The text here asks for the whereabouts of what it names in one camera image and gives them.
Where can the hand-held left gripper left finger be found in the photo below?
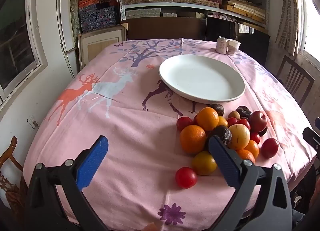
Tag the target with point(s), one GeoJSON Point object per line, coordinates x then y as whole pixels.
{"type": "Point", "coordinates": [92, 163]}

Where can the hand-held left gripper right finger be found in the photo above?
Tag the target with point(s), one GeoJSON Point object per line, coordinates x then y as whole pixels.
{"type": "Point", "coordinates": [225, 163]}

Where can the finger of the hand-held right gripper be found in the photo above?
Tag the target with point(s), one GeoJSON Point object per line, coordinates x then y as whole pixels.
{"type": "Point", "coordinates": [312, 137]}

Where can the yellow-orange round fruit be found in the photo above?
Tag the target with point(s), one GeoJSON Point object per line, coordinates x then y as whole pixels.
{"type": "Point", "coordinates": [202, 163]}

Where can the orange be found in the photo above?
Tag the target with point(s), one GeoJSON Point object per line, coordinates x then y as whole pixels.
{"type": "Point", "coordinates": [246, 155]}
{"type": "Point", "coordinates": [207, 118]}
{"type": "Point", "coordinates": [252, 148]}
{"type": "Point", "coordinates": [192, 139]}

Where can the large pale yellow fruit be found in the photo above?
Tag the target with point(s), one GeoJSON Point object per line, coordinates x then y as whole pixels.
{"type": "Point", "coordinates": [239, 136]}

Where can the wrinkled dark passion fruit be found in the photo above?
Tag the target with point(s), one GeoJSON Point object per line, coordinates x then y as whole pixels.
{"type": "Point", "coordinates": [225, 132]}

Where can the red cherry tomato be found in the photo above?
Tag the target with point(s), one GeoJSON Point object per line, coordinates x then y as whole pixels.
{"type": "Point", "coordinates": [255, 137]}
{"type": "Point", "coordinates": [269, 148]}
{"type": "Point", "coordinates": [184, 123]}
{"type": "Point", "coordinates": [244, 123]}
{"type": "Point", "coordinates": [232, 121]}
{"type": "Point", "coordinates": [185, 177]}

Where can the small yellow-orange fruit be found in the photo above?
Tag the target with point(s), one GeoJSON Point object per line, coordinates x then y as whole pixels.
{"type": "Point", "coordinates": [222, 122]}

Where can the small pale yellow fruit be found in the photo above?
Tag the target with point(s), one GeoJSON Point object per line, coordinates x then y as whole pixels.
{"type": "Point", "coordinates": [234, 114]}

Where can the dark purple passion fruit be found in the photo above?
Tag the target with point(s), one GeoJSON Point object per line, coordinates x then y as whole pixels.
{"type": "Point", "coordinates": [218, 109]}
{"type": "Point", "coordinates": [243, 112]}

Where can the white oval plate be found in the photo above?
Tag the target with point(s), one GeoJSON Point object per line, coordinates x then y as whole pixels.
{"type": "Point", "coordinates": [200, 78]}

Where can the pink deer print tablecloth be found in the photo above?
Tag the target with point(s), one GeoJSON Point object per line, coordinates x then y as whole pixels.
{"type": "Point", "coordinates": [125, 121]}

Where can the dark wooden slat chair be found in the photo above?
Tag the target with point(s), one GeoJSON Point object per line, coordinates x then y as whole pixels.
{"type": "Point", "coordinates": [300, 68]}

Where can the carved wooden chair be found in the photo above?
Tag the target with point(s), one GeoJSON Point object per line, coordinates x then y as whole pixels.
{"type": "Point", "coordinates": [10, 151]}

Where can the bright window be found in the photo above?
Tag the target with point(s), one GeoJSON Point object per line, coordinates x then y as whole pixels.
{"type": "Point", "coordinates": [312, 20]}

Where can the pale drink can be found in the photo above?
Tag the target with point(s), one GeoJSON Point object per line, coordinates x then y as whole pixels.
{"type": "Point", "coordinates": [222, 45]}

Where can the white paper cup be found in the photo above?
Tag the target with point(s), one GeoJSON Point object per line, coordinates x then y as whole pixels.
{"type": "Point", "coordinates": [233, 45]}

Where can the beige bamboo blind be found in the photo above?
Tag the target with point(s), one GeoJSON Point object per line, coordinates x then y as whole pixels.
{"type": "Point", "coordinates": [290, 20]}

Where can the light wooden framed panel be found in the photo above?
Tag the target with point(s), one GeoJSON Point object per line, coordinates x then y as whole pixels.
{"type": "Point", "coordinates": [100, 43]}

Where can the white board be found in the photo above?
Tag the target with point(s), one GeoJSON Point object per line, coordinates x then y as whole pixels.
{"type": "Point", "coordinates": [63, 25]}

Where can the white framed window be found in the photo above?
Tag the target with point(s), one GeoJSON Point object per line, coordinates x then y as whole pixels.
{"type": "Point", "coordinates": [15, 45]}

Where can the stack of blue floral boxes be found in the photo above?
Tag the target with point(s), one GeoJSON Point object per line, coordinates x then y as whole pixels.
{"type": "Point", "coordinates": [97, 18]}

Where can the pink cloth bundle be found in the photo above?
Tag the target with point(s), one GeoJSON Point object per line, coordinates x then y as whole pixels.
{"type": "Point", "coordinates": [222, 16]}

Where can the grey stone slab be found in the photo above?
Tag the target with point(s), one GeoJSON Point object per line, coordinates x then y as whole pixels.
{"type": "Point", "coordinates": [74, 15]}

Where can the dark brown cabinet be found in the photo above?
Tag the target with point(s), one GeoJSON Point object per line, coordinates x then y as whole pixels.
{"type": "Point", "coordinates": [162, 28]}

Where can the white metal shelving rack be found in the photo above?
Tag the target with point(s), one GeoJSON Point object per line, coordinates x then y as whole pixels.
{"type": "Point", "coordinates": [200, 10]}

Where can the white wall socket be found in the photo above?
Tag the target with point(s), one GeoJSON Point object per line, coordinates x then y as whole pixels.
{"type": "Point", "coordinates": [32, 122]}

